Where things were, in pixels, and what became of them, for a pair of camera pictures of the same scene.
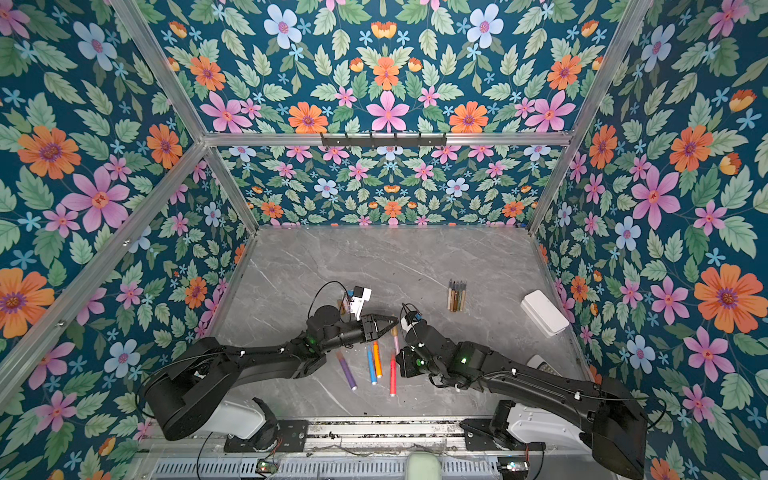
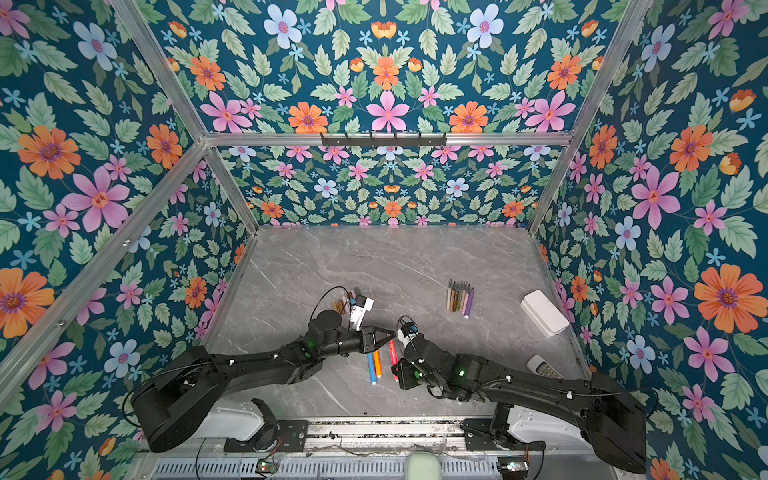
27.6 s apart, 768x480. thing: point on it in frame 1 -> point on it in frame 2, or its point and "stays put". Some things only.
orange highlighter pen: x=378 y=359 stays put
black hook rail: x=384 y=139 stays put
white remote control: x=536 y=361 stays put
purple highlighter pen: x=343 y=362 -> x=470 y=303
